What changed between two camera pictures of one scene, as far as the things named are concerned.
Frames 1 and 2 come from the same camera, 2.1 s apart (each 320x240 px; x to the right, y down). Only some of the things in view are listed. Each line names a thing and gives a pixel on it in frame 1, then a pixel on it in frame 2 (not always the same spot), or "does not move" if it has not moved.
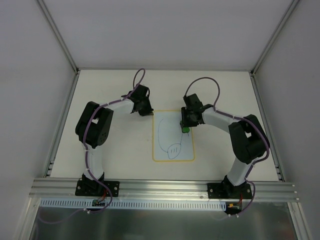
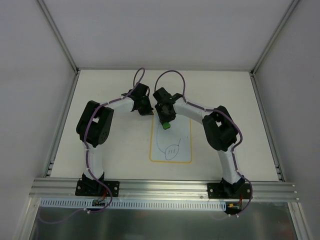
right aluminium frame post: [292, 8] does not move
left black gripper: [144, 109] does not move
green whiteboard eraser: [185, 129] -> [166, 125]
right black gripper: [188, 120] -> [166, 116]
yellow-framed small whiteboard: [170, 144] does not move
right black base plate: [223, 190] does not move
